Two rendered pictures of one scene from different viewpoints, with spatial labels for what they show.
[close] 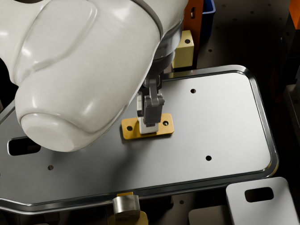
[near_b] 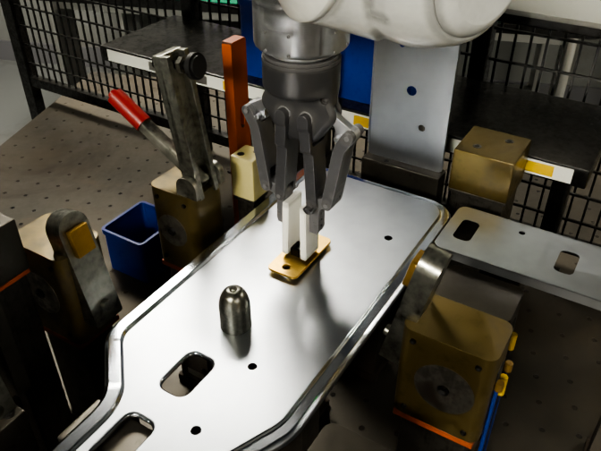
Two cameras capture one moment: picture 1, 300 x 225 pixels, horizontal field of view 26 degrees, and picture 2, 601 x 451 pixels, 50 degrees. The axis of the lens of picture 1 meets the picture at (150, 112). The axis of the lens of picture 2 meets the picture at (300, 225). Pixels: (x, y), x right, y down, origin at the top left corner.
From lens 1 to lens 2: 0.67 m
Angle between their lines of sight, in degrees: 40
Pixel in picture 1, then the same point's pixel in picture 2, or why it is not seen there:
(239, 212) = (475, 251)
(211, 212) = (448, 279)
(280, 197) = (483, 219)
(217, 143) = (376, 223)
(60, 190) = (297, 376)
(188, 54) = not seen: hidden behind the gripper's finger
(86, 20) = not seen: outside the picture
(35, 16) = not seen: outside the picture
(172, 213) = (337, 411)
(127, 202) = (438, 251)
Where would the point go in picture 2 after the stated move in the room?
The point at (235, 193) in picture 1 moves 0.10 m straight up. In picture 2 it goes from (450, 243) to (461, 171)
